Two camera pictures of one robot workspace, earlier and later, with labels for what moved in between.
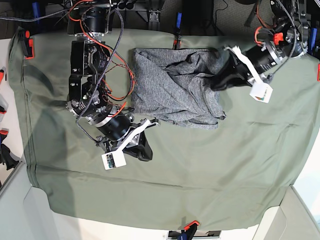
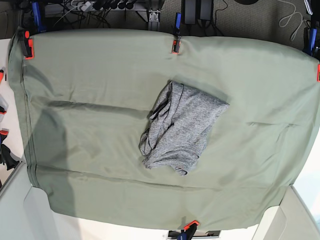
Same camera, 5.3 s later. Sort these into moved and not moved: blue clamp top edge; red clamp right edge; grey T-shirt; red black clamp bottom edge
Moved: grey T-shirt
Not moved: blue clamp top edge; red clamp right edge; red black clamp bottom edge
